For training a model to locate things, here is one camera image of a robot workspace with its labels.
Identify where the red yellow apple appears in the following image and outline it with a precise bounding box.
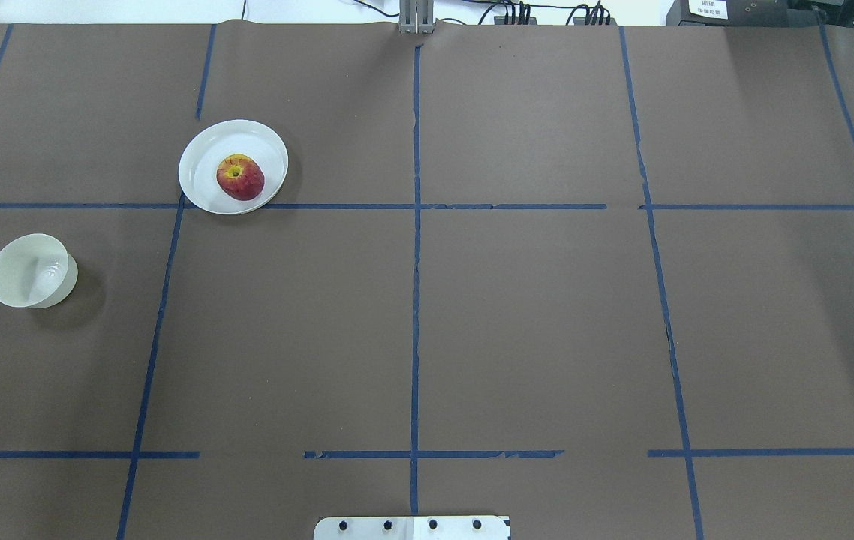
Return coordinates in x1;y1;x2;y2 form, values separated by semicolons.
215;154;266;201

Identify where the aluminium frame post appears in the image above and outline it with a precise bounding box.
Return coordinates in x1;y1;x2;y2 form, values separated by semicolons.
398;0;436;35

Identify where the black box device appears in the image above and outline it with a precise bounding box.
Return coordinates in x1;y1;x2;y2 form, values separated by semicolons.
665;1;819;28

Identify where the white round plate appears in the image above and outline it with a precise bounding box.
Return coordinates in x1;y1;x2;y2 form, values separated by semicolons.
178;119;289;215

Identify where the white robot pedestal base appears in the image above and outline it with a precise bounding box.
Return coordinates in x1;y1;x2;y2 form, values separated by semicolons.
313;515;512;539

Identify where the white bowl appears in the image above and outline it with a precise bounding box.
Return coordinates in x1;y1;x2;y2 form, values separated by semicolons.
0;233;80;310

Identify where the brown paper table cover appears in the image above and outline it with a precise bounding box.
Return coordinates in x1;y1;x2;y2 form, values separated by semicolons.
0;20;854;539

